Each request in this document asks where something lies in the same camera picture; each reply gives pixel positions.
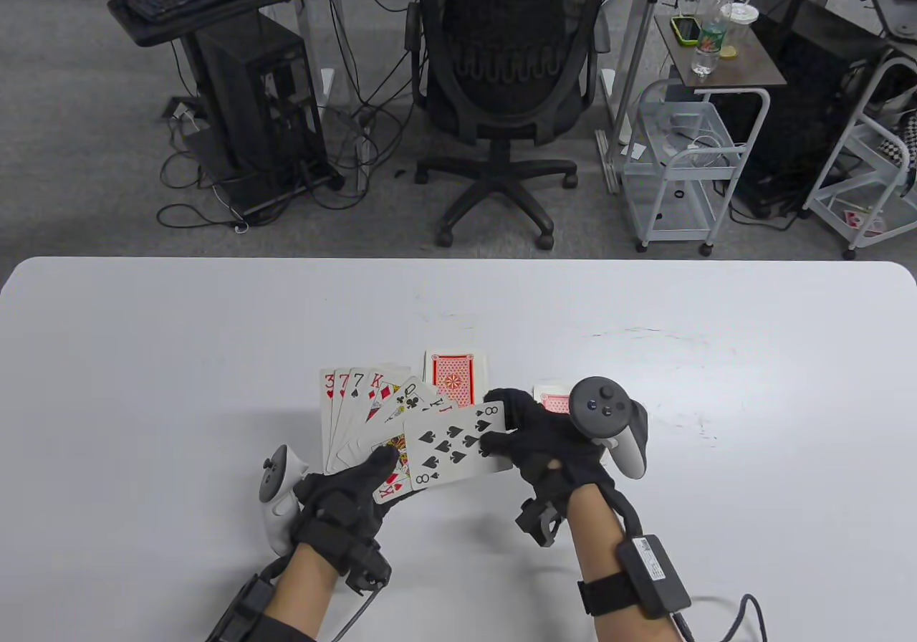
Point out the person's left hand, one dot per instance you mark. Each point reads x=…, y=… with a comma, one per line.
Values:
x=337, y=513

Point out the person's right hand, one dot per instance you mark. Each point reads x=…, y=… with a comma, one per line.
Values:
x=551, y=448

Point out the pile of dealt playing cards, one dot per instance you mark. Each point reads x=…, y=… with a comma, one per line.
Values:
x=444, y=448
x=458, y=370
x=553, y=400

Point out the person's left forearm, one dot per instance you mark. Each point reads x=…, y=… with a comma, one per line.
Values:
x=301, y=592

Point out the white VR controller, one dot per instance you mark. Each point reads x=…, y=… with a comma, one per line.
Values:
x=279, y=520
x=602, y=402

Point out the white paper slip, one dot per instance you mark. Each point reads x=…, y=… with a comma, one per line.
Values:
x=634, y=149

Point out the black mesh office chair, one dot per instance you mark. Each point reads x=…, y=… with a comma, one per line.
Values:
x=501, y=108

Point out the white red-print packet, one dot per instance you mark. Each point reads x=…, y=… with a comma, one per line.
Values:
x=856, y=221

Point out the black computer tower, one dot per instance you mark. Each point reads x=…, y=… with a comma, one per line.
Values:
x=251, y=97

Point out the grey floor power socket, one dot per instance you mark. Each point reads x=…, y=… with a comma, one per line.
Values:
x=183, y=108

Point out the brown top side table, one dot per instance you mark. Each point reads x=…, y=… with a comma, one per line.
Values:
x=752, y=61

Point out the clear bottle green label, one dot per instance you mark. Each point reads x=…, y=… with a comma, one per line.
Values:
x=709, y=40

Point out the green case phone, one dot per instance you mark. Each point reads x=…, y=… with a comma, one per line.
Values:
x=686, y=31

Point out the black white checkered cloth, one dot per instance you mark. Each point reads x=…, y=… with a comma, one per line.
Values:
x=904, y=144

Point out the clear plastic cup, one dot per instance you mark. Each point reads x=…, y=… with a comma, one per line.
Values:
x=741, y=13

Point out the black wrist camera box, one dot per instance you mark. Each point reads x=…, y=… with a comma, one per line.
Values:
x=655, y=577
x=240, y=613

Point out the aluminium frame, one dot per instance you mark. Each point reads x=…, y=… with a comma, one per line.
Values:
x=610, y=162

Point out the white desk leg frame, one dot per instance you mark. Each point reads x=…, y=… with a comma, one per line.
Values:
x=306, y=33

